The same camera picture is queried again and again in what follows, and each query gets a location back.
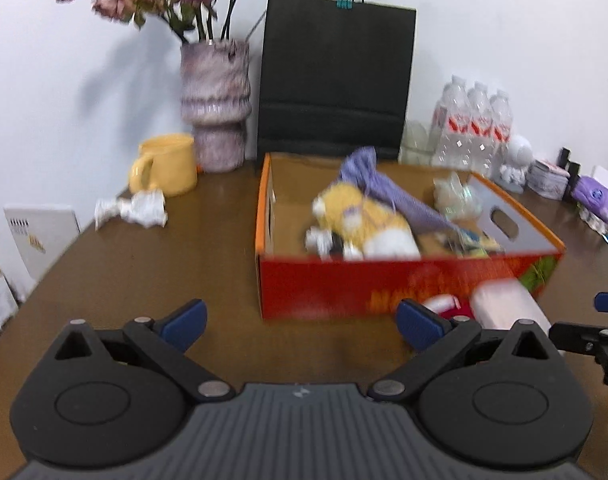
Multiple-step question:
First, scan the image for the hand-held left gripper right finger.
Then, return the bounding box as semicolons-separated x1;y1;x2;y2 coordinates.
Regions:
395;298;552;404

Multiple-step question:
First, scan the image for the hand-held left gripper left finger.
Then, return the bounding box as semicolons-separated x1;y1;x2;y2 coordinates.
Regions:
55;298;235;404

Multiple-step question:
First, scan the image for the red cloth item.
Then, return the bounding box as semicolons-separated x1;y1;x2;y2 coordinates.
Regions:
436;306;477;324

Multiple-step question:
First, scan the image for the pink white bottle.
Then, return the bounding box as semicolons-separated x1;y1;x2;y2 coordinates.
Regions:
470;280;552;331

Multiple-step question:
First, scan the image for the red cardboard box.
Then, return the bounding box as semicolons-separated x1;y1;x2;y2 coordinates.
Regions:
255;152;566;321

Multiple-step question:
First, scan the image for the yellow plush toy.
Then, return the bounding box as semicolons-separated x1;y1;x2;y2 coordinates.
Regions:
311;182;415;249

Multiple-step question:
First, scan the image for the clear plastic wrap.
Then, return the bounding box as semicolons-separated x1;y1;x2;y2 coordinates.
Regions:
432;172;485;221

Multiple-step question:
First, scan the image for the purple checked cloth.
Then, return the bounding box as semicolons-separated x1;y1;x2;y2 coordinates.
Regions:
339;146;462;234

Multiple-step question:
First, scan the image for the white blister packet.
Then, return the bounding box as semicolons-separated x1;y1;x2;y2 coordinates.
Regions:
580;207;607;234

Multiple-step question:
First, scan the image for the purple tissue pack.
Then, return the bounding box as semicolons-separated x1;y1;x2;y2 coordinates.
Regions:
571;165;608;229

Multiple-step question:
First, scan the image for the crumpled white tissue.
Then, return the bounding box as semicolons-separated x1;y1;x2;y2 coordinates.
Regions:
94;190;169;231

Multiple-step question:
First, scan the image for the grey tin box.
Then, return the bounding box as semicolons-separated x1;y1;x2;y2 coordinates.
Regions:
526;167;565;200

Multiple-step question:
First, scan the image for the black small object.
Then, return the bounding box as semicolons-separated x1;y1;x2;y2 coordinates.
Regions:
558;147;582;196

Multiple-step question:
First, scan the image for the pink white small box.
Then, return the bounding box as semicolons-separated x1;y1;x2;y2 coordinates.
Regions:
534;158;571;179

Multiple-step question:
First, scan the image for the yellow mug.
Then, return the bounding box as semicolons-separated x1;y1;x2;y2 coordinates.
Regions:
129;133;199;197

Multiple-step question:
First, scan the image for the white robot figurine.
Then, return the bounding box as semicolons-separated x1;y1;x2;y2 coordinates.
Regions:
501;135;535;194

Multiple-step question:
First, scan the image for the clear glass cup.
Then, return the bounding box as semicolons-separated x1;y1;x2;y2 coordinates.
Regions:
401;120;433;166

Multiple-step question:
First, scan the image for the red label water bottle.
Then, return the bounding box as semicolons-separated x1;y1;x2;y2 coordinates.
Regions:
431;76;470;169
464;81;493;174
488;90;514;181

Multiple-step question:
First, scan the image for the purple white ceramic vase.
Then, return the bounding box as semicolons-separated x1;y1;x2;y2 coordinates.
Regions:
180;39;253;174

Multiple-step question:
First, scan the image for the black paper bag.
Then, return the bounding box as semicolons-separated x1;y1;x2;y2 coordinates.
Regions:
256;0;417;164

